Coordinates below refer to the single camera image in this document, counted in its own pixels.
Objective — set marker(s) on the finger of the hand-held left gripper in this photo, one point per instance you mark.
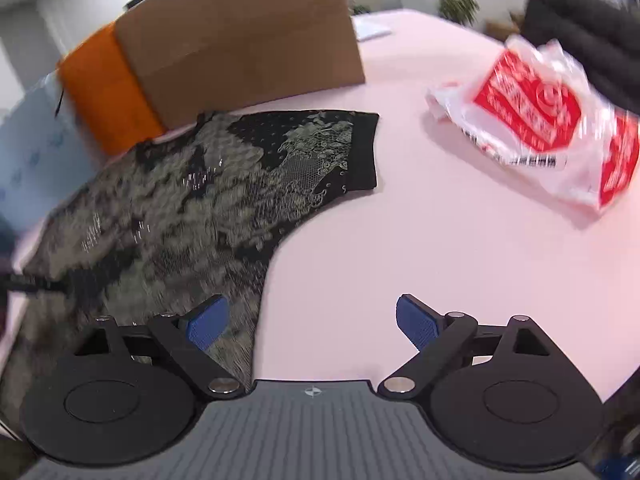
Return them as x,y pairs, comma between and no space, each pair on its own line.
35,284

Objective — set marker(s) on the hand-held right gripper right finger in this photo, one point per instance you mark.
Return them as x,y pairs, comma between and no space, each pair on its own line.
417,322

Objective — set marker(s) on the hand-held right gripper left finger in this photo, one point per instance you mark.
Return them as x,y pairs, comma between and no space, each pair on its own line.
207,324

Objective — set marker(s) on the black patterned garment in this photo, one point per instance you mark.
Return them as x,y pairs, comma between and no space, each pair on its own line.
175,220

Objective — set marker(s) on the light blue board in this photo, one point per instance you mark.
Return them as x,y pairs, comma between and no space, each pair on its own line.
35,160

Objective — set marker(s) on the orange box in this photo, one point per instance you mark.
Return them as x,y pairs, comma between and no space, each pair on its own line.
112,100

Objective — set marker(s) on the white red printed plastic bag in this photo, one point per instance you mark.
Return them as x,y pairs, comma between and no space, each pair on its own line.
545,115

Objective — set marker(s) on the brown cardboard box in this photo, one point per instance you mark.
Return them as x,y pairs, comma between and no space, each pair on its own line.
240,40

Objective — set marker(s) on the white paper sheet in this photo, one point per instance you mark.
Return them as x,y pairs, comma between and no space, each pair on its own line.
372,30

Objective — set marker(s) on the green potted plant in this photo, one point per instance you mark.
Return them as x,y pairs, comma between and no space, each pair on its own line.
457,7

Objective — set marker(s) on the dark grey chair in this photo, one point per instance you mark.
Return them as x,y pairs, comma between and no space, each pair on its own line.
590,35

